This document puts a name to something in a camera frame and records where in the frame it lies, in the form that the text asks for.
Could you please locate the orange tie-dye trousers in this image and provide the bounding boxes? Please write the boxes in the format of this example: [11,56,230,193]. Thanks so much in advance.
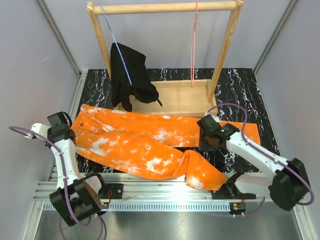
[69,104,261,193]

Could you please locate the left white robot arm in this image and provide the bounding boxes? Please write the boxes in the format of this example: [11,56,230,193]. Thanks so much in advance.
[27,111,108,227]

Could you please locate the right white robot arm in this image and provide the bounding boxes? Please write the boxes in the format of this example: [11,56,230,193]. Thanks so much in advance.
[197,114,315,211]

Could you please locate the black garment on hanger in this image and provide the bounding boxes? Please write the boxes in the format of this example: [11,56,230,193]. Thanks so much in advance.
[110,43,163,112]

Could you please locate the wooden clothes rack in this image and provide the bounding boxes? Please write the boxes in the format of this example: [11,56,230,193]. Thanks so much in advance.
[87,0,243,117]

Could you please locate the black marble pattern mat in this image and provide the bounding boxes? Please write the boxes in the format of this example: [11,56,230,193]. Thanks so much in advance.
[76,68,280,173]

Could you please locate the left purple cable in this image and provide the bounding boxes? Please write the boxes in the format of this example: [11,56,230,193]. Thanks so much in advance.
[8,112,105,240]

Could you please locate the purple cable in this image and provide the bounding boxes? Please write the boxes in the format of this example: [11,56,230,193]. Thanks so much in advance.
[8,112,105,240]
[206,103,315,217]

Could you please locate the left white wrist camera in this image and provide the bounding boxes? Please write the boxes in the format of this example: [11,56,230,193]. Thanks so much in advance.
[25,123,50,139]

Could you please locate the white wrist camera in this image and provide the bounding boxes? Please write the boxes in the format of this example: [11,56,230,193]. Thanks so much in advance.
[204,108,218,116]
[25,123,50,139]

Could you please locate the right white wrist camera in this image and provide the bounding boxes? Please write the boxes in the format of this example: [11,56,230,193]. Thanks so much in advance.
[204,108,218,116]

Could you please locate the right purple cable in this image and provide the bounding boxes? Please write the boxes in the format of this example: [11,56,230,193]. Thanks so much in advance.
[206,103,315,217]

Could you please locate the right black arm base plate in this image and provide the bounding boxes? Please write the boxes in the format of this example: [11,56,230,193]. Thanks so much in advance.
[210,188,257,201]

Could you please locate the aluminium frame rail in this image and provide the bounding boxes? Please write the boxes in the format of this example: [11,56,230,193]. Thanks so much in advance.
[32,172,306,212]

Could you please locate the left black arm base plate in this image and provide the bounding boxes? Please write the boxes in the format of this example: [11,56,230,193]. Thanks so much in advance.
[105,183,124,200]

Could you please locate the pink wire hanger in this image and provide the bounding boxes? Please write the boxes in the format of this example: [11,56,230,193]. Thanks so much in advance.
[190,1,199,88]

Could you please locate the blue wire hanger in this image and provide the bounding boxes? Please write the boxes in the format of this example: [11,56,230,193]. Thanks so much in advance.
[100,4,133,87]

